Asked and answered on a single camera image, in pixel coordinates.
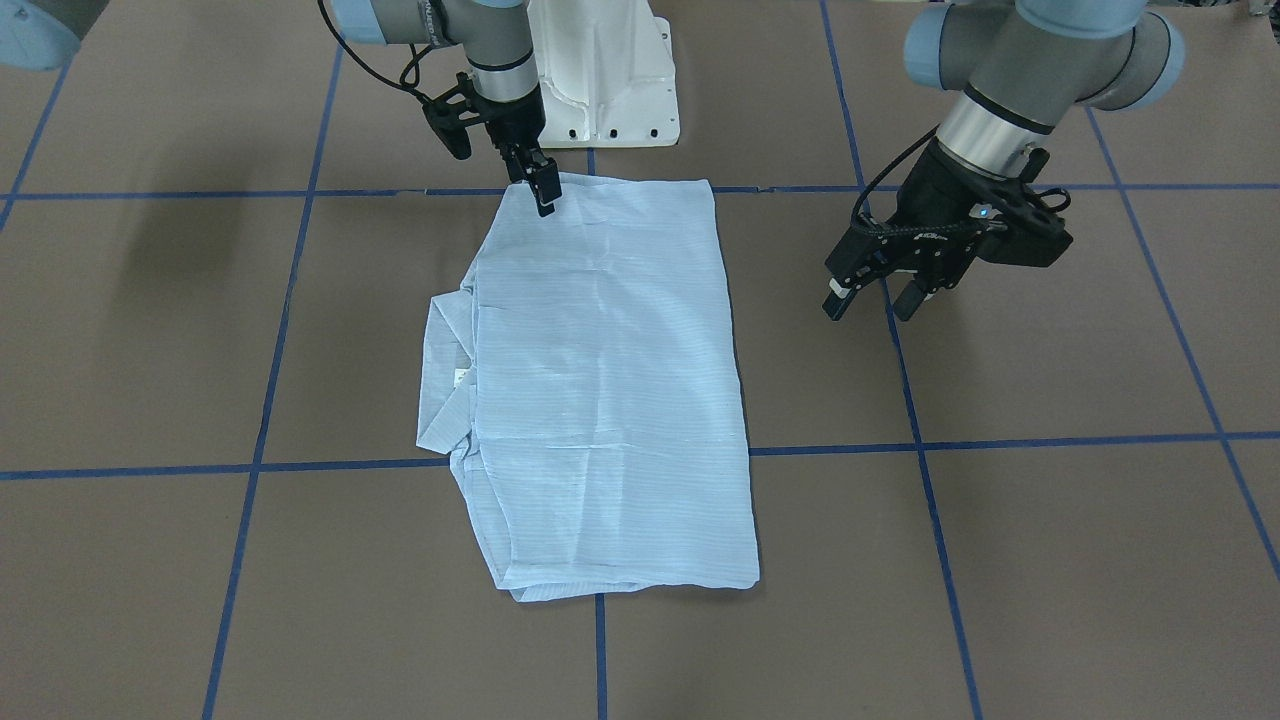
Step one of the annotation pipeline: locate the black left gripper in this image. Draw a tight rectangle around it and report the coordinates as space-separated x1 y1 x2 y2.
822 138 1030 323

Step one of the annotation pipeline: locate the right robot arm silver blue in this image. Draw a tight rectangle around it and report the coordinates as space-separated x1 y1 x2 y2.
316 1 561 217

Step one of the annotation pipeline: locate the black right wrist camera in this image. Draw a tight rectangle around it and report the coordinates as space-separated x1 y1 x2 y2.
419 72 486 161

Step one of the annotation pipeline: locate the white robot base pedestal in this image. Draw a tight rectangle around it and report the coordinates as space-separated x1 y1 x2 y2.
527 1 681 149

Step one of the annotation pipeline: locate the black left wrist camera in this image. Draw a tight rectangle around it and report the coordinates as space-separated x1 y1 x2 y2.
975 147 1073 268

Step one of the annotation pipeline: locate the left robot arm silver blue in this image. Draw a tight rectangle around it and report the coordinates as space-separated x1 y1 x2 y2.
823 1 1187 322

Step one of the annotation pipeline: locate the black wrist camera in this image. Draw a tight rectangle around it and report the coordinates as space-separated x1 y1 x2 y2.
975 147 1073 268
419 72 486 161

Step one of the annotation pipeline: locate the light blue button shirt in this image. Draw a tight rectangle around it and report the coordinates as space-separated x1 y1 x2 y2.
416 174 760 603

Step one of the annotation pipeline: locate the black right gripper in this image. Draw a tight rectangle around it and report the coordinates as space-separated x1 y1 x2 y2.
477 85 561 217

